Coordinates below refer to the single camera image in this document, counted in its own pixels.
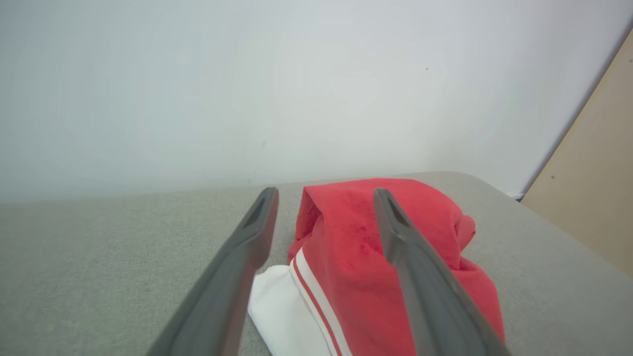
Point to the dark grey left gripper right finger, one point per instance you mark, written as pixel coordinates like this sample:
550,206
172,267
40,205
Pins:
425,287

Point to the beige wooden board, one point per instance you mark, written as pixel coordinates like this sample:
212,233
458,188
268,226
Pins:
593,188

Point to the red jersey with number print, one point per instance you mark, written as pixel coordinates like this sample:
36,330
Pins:
346,247

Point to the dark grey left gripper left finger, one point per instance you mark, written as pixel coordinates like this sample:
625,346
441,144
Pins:
232,277

